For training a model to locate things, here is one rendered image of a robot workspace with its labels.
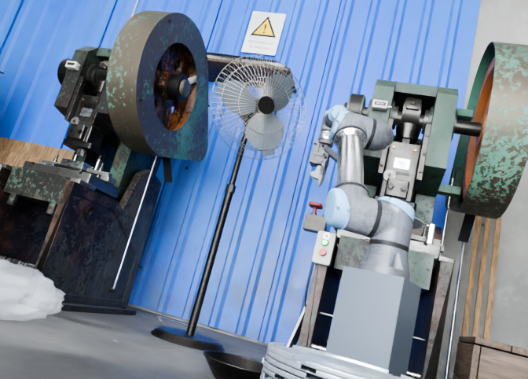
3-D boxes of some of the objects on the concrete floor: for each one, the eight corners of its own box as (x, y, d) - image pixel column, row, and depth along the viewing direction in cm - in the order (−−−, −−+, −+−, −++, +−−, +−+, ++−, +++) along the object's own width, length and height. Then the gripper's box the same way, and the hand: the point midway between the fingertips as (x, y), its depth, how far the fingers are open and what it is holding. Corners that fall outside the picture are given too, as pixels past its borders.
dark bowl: (269, 401, 150) (275, 378, 152) (185, 373, 158) (190, 352, 160) (285, 389, 179) (289, 370, 180) (212, 366, 186) (217, 348, 188)
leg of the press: (300, 392, 182) (348, 173, 203) (272, 384, 185) (322, 168, 206) (322, 371, 268) (354, 218, 289) (302, 366, 271) (335, 215, 292)
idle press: (57, 321, 200) (177, -24, 242) (-106, 268, 230) (24, -31, 271) (193, 325, 342) (254, 108, 383) (81, 292, 371) (148, 93, 413)
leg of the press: (446, 438, 167) (481, 196, 189) (412, 427, 171) (451, 191, 192) (419, 400, 253) (445, 237, 275) (397, 394, 257) (425, 233, 278)
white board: (275, 369, 225) (328, 254, 236) (286, 361, 272) (329, 265, 283) (277, 370, 225) (330, 255, 236) (288, 362, 272) (331, 266, 283)
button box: (302, 391, 179) (336, 233, 194) (240, 372, 186) (277, 221, 200) (330, 363, 315) (349, 272, 329) (294, 353, 321) (314, 263, 336)
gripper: (316, 144, 224) (306, 186, 219) (313, 137, 216) (303, 181, 211) (333, 147, 222) (324, 189, 217) (332, 140, 214) (322, 184, 209)
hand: (320, 184), depth 213 cm, fingers closed
